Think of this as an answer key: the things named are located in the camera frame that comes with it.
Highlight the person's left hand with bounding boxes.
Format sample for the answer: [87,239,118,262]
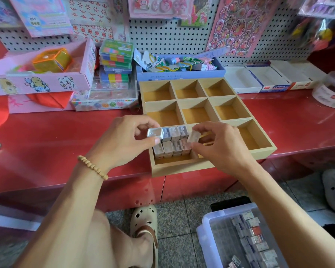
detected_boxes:
[86,114,162,176]

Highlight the person's right hand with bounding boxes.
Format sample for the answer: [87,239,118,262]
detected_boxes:
[187,121,258,179]

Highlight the sharpeners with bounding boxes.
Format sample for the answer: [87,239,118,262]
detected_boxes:
[186,130,202,144]

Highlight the wooden compartment tray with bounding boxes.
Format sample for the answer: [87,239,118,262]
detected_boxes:
[138,77,279,178]

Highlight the row of erasers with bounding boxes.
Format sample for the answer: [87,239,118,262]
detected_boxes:
[232,211,280,268]

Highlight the clear plastic storage bin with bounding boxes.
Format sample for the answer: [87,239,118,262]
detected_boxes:
[197,202,291,268]

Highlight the pile of boxed erasers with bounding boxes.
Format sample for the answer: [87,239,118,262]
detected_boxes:
[226,254,244,268]

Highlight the person's left forearm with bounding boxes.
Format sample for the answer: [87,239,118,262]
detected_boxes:
[14,162,108,268]

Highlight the person's right forearm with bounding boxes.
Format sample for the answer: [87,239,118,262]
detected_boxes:
[237,160,335,268]

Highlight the white tray box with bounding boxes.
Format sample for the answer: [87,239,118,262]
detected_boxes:
[223,65,264,95]
[245,63,294,93]
[269,60,328,90]

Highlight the person's left cream clog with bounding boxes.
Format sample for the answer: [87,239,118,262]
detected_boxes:
[129,205,159,268]

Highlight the blue box of trinkets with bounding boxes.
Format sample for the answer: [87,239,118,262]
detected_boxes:
[133,47,227,83]

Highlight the person's left leg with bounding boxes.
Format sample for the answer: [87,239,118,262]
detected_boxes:
[17,209,153,268]

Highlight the yellow orange toy box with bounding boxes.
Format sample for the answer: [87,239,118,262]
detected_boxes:
[32,47,73,74]

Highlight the red display counter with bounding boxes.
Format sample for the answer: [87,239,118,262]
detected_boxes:
[0,31,335,221]

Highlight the red folded cloth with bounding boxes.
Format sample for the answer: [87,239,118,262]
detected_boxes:
[27,91,74,109]

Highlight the stack of colourful packs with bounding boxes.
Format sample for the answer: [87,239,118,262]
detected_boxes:
[99,39,135,85]

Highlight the pink tray of trinkets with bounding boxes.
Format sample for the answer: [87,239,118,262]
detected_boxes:
[0,37,97,114]

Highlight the white pegboard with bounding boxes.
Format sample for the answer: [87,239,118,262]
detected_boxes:
[0,0,316,67]

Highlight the round clear plastic jar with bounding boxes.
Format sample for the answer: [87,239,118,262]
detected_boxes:
[312,71,335,110]

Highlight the red patterned sticker sheet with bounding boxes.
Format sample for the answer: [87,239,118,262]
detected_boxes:
[64,0,130,46]

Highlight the pink sticker pack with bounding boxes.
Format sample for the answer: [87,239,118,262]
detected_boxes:
[127,0,194,20]
[205,0,283,58]

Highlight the clear bag of colourful toys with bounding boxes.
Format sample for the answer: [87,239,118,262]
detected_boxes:
[290,16,335,52]

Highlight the pastel cartoon sticker pack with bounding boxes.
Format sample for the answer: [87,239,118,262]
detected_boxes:
[8,0,75,38]

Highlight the lilac sticker pack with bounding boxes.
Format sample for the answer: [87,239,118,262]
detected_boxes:
[0,0,23,29]

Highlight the beaded wooden bracelet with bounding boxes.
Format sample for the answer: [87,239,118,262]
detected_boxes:
[77,155,110,181]

